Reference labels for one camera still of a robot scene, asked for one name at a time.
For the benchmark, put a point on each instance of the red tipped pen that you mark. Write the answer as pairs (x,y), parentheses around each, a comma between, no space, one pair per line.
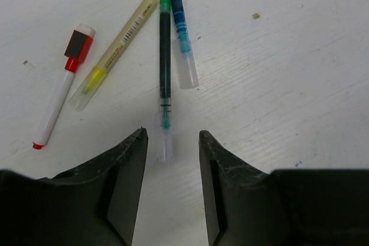
(76,53)

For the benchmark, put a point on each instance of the teal thin pen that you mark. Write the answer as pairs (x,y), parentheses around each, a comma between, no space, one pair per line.
(165,77)

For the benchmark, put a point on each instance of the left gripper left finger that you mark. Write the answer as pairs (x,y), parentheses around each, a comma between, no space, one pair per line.
(95,203)

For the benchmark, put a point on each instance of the yellow barrel pen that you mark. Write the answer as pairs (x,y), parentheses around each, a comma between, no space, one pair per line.
(99,72)

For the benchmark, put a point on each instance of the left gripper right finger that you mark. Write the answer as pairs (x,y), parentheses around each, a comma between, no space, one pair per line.
(245,206)

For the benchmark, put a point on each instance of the blue capped pen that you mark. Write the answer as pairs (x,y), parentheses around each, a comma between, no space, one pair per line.
(187,72)

